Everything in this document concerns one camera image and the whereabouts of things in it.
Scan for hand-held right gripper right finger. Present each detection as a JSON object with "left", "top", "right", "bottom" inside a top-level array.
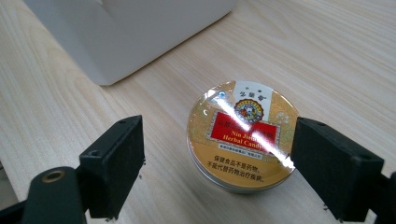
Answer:
[{"left": 290, "top": 116, "right": 386, "bottom": 224}]

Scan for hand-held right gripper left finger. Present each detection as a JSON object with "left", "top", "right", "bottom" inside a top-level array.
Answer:
[{"left": 78, "top": 114, "right": 146, "bottom": 220}]

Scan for round golden candy tin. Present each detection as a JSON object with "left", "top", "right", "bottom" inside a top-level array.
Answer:
[{"left": 185, "top": 80, "right": 301, "bottom": 195}]

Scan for white box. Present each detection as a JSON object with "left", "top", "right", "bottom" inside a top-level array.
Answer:
[{"left": 22, "top": 0, "right": 238, "bottom": 87}]

